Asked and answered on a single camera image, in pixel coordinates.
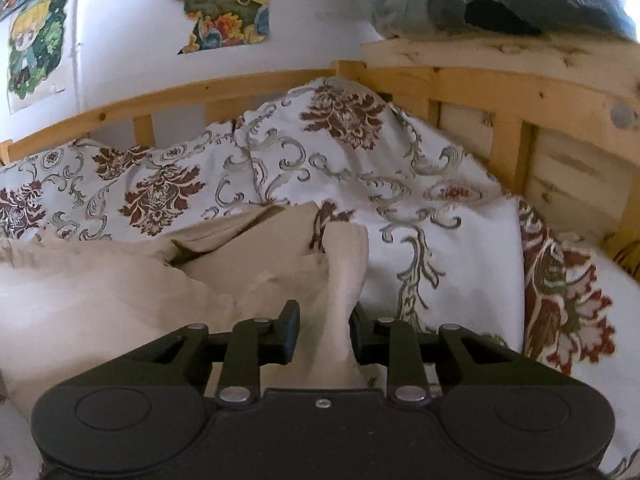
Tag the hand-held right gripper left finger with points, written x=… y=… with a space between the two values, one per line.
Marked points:
x=286 y=332

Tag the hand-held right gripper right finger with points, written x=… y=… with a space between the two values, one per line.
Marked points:
x=357 y=335

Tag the beige zip jacket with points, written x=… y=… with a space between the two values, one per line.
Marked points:
x=125 y=290

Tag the floral bed sheet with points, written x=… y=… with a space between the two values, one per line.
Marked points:
x=400 y=200

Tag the pale wooden plank shelf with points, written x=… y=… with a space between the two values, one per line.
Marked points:
x=500 y=57

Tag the wooden bed frame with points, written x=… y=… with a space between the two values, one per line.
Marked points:
x=475 y=110

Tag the landscape wall poster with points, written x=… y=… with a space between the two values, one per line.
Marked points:
x=225 y=5

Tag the white wall pipe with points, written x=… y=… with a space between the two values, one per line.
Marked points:
x=79 y=50

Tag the blonde cartoon figure wall poster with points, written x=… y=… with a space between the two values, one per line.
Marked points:
x=37 y=45

